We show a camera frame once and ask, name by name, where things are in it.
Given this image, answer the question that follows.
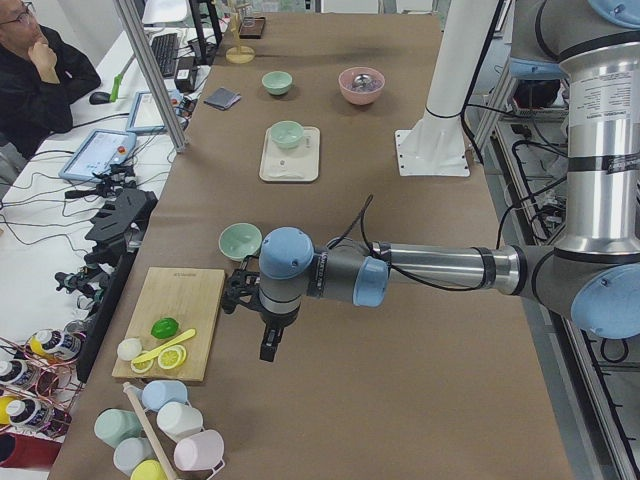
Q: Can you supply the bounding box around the wooden stand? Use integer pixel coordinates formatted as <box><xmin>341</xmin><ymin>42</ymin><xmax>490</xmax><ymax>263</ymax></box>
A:
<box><xmin>226</xmin><ymin>0</ymin><xmax>255</xmax><ymax>64</ymax></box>

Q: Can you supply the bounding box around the black gripper stand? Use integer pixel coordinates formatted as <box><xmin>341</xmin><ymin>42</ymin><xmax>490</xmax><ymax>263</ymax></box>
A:
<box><xmin>55</xmin><ymin>188</ymin><xmax>158</xmax><ymax>383</ymax></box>

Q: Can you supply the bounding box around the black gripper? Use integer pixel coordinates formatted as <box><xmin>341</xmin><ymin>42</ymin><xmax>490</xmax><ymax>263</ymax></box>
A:
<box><xmin>220</xmin><ymin>255</ymin><xmax>284</xmax><ymax>362</ymax></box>

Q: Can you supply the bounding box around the yellow plastic knife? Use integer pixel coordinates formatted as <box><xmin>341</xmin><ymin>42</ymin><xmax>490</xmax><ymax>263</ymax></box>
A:
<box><xmin>132</xmin><ymin>328</ymin><xmax>197</xmax><ymax>363</ymax></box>

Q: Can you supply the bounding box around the pink bowl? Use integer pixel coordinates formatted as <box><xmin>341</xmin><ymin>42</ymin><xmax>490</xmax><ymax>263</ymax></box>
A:
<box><xmin>338</xmin><ymin>67</ymin><xmax>386</xmax><ymax>106</ymax></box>

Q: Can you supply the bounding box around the white cup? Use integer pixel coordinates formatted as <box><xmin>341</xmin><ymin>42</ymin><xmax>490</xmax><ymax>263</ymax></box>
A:
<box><xmin>156</xmin><ymin>401</ymin><xmax>204</xmax><ymax>442</ymax></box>

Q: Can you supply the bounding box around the grey folded cloth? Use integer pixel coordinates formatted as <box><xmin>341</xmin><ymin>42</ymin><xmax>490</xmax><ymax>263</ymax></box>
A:
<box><xmin>204</xmin><ymin>87</ymin><xmax>242</xmax><ymax>111</ymax></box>

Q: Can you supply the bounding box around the black power adapter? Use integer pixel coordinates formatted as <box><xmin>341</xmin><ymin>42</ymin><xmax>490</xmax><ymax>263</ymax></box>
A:
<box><xmin>174</xmin><ymin>56</ymin><xmax>198</xmax><ymax>93</ymax></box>

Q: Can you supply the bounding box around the green bowl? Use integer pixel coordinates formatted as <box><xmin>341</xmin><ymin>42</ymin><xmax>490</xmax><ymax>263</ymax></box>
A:
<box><xmin>269</xmin><ymin>120</ymin><xmax>304</xmax><ymax>150</ymax></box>
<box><xmin>218</xmin><ymin>223</ymin><xmax>262</xmax><ymax>261</ymax></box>
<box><xmin>261</xmin><ymin>71</ymin><xmax>293</xmax><ymax>96</ymax></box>

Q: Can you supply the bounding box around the green cup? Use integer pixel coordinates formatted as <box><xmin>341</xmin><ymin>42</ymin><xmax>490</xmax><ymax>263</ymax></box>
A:
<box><xmin>94</xmin><ymin>409</ymin><xmax>142</xmax><ymax>448</ymax></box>

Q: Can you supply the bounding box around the seated person in black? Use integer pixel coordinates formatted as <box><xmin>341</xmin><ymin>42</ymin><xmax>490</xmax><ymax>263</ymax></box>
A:
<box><xmin>1</xmin><ymin>1</ymin><xmax>101</xmax><ymax>159</ymax></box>

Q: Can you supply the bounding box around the white garlic bulb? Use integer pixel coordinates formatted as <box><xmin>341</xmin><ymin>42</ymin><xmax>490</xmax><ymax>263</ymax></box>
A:
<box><xmin>117</xmin><ymin>337</ymin><xmax>143</xmax><ymax>362</ymax></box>

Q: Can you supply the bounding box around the bamboo cutting board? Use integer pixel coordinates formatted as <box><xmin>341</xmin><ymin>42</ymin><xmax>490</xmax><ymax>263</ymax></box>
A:
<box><xmin>112</xmin><ymin>267</ymin><xmax>225</xmax><ymax>383</ymax></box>

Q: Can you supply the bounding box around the copper wire bottle rack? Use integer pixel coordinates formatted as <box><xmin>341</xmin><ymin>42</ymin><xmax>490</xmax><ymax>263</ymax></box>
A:
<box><xmin>1</xmin><ymin>338</ymin><xmax>83</xmax><ymax>441</ymax></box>

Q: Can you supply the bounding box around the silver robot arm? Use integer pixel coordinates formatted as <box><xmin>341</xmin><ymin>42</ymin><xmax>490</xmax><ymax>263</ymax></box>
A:
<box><xmin>221</xmin><ymin>1</ymin><xmax>639</xmax><ymax>361</ymax></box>

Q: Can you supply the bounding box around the aluminium frame post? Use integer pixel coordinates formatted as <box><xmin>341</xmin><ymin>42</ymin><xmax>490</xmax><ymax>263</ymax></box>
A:
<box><xmin>113</xmin><ymin>0</ymin><xmax>187</xmax><ymax>153</ymax></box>

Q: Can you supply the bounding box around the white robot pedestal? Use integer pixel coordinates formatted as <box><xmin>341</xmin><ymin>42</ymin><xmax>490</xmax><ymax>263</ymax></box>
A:
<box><xmin>396</xmin><ymin>0</ymin><xmax>503</xmax><ymax>177</ymax></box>

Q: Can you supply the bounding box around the lemon slice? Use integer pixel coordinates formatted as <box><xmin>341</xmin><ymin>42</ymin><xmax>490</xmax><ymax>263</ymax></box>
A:
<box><xmin>130</xmin><ymin>358</ymin><xmax>155</xmax><ymax>374</ymax></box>
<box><xmin>157</xmin><ymin>344</ymin><xmax>187</xmax><ymax>370</ymax></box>

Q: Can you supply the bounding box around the cream serving tray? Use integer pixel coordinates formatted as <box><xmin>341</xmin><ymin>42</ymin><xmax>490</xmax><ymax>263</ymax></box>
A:
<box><xmin>259</xmin><ymin>126</ymin><xmax>320</xmax><ymax>183</ymax></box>

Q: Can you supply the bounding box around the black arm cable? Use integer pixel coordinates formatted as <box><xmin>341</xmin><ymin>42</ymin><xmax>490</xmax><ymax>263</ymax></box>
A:
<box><xmin>325</xmin><ymin>193</ymin><xmax>571</xmax><ymax>292</ymax></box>

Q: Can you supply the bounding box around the black keyboard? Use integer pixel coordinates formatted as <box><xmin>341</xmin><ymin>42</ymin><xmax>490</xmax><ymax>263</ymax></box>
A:
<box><xmin>151</xmin><ymin>33</ymin><xmax>179</xmax><ymax>78</ymax></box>

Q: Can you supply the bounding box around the near blue tablet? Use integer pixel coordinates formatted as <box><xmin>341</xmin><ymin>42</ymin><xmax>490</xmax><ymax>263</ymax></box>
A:
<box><xmin>58</xmin><ymin>129</ymin><xmax>137</xmax><ymax>183</ymax></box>

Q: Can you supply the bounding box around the yellow cup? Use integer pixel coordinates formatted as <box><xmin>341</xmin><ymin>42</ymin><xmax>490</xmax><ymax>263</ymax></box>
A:
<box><xmin>130</xmin><ymin>459</ymin><xmax>168</xmax><ymax>480</ymax></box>

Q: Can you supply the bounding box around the blue tablet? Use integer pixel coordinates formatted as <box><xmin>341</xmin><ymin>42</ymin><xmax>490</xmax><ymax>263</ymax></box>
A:
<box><xmin>126</xmin><ymin>91</ymin><xmax>166</xmax><ymax>135</ymax></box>
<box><xmin>58</xmin><ymin>129</ymin><xmax>137</xmax><ymax>183</ymax></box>

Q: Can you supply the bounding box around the pink cup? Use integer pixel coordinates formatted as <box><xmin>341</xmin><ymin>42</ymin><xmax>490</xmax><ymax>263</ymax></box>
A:
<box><xmin>173</xmin><ymin>429</ymin><xmax>225</xmax><ymax>472</ymax></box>

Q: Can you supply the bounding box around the far blue tablet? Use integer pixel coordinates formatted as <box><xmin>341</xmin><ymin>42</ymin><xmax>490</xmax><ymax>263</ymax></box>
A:
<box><xmin>126</xmin><ymin>91</ymin><xmax>166</xmax><ymax>135</ymax></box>

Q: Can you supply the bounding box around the green bowl on tray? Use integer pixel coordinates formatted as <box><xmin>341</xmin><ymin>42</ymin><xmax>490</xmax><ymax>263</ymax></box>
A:
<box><xmin>269</xmin><ymin>120</ymin><xmax>304</xmax><ymax>150</ymax></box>

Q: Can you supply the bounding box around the yellow bottle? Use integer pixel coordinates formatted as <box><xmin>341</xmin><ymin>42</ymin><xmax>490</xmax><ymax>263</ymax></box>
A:
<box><xmin>29</xmin><ymin>329</ymin><xmax>82</xmax><ymax>362</ymax></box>
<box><xmin>5</xmin><ymin>398</ymin><xmax>53</xmax><ymax>431</ymax></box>

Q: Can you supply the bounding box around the green lime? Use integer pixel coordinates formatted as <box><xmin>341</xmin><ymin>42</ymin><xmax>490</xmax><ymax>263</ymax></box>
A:
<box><xmin>150</xmin><ymin>317</ymin><xmax>179</xmax><ymax>339</ymax></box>

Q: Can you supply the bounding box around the dark wooden tray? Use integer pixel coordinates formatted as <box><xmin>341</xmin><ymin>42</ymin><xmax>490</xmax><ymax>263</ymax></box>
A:
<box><xmin>240</xmin><ymin>17</ymin><xmax>266</xmax><ymax>39</ymax></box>

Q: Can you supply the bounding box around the lemon slice right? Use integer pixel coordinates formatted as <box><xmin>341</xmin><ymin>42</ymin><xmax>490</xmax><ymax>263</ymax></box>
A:
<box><xmin>157</xmin><ymin>344</ymin><xmax>187</xmax><ymax>370</ymax></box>

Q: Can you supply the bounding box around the wooden cup rack pole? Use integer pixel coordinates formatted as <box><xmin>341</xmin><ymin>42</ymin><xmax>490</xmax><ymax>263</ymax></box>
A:
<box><xmin>123</xmin><ymin>382</ymin><xmax>178</xmax><ymax>480</ymax></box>

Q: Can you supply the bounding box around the yellow bottle top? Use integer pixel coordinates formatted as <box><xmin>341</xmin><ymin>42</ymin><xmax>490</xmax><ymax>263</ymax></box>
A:
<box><xmin>29</xmin><ymin>329</ymin><xmax>82</xmax><ymax>362</ymax></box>

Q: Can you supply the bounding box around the yellow bottle bottom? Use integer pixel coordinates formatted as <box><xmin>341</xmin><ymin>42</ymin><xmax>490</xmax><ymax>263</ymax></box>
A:
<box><xmin>5</xmin><ymin>398</ymin><xmax>53</xmax><ymax>431</ymax></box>

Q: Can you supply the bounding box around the blue cup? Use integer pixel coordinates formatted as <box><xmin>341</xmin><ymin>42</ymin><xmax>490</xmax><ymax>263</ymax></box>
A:
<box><xmin>141</xmin><ymin>380</ymin><xmax>189</xmax><ymax>412</ymax></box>

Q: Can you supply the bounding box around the lemon slice left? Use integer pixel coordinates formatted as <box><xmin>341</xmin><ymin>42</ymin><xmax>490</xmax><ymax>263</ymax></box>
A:
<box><xmin>130</xmin><ymin>358</ymin><xmax>155</xmax><ymax>374</ymax></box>

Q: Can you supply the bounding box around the green handled tool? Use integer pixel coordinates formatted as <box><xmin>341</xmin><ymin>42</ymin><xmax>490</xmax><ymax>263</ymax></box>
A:
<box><xmin>109</xmin><ymin>55</ymin><xmax>135</xmax><ymax>103</ymax></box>

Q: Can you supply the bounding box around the grey-blue cup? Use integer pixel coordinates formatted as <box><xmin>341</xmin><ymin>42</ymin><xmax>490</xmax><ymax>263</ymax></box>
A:
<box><xmin>113</xmin><ymin>438</ymin><xmax>155</xmax><ymax>476</ymax></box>

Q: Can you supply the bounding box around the black computer mouse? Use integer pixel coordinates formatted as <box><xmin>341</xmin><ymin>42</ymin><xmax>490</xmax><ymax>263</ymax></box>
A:
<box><xmin>89</xmin><ymin>91</ymin><xmax>111</xmax><ymax>105</ymax></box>

